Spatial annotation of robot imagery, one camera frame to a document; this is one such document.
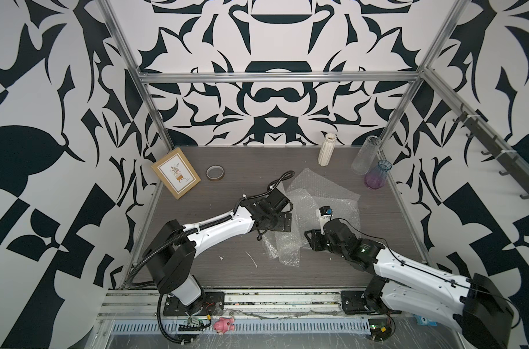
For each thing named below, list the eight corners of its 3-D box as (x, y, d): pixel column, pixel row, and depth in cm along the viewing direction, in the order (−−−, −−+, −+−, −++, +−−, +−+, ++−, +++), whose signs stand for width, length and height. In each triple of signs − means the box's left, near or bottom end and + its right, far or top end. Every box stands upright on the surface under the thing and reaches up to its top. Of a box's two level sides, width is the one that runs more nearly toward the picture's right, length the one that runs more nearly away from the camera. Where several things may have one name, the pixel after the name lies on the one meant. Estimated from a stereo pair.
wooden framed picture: (163, 185, 105) (151, 165, 94) (186, 168, 112) (177, 148, 100) (178, 199, 101) (167, 179, 89) (201, 181, 107) (193, 160, 95)
